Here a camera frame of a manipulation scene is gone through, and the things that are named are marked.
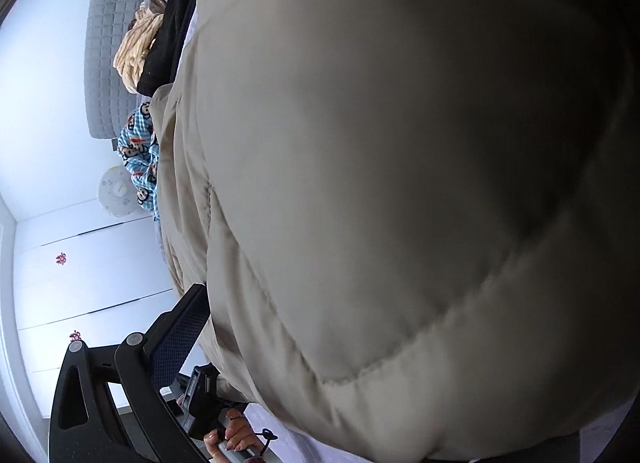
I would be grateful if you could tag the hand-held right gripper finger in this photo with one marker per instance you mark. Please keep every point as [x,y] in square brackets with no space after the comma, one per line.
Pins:
[175,338]

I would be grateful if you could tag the beige puffer jacket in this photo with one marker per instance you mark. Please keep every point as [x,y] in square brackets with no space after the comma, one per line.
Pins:
[400,143]

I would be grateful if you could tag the person's left hand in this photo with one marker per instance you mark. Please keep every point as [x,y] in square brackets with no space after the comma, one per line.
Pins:
[232,435]

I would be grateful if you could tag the white wardrobe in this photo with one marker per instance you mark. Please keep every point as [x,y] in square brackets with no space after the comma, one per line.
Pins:
[100,283]

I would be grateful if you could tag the red paper cutout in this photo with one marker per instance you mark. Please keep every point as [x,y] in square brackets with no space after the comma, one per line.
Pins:
[61,259]
[75,334]

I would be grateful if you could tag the white spotted plush pillow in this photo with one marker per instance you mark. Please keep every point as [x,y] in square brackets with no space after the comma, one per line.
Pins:
[117,190]

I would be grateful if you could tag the blue monkey print pajamas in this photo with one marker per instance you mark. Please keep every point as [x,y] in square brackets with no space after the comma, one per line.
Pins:
[137,143]

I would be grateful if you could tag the beige striped garment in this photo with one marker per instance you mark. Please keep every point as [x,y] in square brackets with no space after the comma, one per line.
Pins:
[135,48]

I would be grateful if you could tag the grey quilted headboard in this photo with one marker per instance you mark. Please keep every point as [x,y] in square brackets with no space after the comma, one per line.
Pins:
[105,43]

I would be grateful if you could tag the black folded garment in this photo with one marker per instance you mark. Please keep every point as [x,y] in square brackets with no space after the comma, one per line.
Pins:
[170,33]

